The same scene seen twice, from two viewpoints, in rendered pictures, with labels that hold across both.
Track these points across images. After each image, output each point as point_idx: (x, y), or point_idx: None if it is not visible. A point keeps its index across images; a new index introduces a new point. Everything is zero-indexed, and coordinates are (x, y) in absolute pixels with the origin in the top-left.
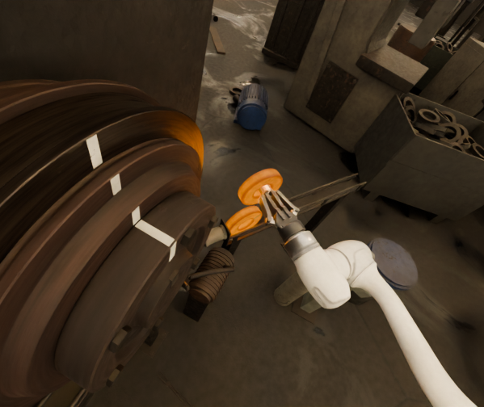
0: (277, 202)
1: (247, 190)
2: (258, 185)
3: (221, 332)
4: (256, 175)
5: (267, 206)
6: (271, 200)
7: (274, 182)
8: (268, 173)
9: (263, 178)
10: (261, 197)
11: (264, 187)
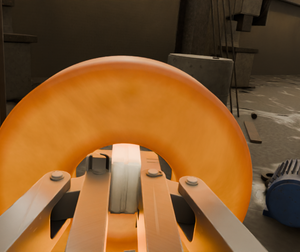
0: (144, 235)
1: None
2: (56, 117)
3: None
4: (62, 70)
5: (9, 232)
6: (90, 209)
7: (184, 143)
8: (127, 58)
9: (75, 69)
10: (39, 181)
11: (112, 154)
